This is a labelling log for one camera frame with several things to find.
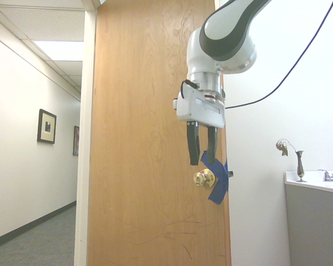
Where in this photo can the small dark framed picture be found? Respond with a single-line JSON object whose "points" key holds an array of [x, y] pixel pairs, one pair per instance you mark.
{"points": [[76, 140]]}

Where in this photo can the white door frame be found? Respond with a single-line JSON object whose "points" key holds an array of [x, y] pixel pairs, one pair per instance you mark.
{"points": [[84, 138]]}

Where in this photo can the large black framed picture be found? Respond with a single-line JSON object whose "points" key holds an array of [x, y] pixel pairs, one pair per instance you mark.
{"points": [[47, 126]]}

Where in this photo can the silver bud vase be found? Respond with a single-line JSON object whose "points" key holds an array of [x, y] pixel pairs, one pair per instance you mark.
{"points": [[300, 166]]}

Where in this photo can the brass door knob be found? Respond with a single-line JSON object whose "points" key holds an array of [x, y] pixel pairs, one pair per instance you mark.
{"points": [[204, 178]]}

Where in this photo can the blue painter tape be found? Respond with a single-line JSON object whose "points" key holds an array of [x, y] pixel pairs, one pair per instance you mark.
{"points": [[217, 180]]}

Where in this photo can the dried wilted flower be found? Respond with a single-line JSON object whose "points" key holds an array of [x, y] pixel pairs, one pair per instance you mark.
{"points": [[284, 145]]}

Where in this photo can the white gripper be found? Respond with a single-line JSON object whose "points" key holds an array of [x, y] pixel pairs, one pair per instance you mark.
{"points": [[199, 106]]}

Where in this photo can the wooden door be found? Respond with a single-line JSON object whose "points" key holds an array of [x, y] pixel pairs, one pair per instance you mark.
{"points": [[155, 138]]}

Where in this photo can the grey vanity cabinet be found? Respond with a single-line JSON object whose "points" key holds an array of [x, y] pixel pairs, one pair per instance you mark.
{"points": [[313, 227]]}

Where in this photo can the fluorescent ceiling light panel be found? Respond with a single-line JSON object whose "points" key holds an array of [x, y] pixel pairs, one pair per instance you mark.
{"points": [[58, 45]]}

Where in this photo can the white vanity countertop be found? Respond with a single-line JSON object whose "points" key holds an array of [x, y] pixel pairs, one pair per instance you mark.
{"points": [[313, 180]]}

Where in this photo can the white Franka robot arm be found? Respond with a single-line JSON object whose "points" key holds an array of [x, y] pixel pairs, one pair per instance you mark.
{"points": [[224, 36]]}

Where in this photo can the chrome sink faucet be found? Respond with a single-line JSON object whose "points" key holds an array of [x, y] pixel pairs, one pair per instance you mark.
{"points": [[331, 175]]}

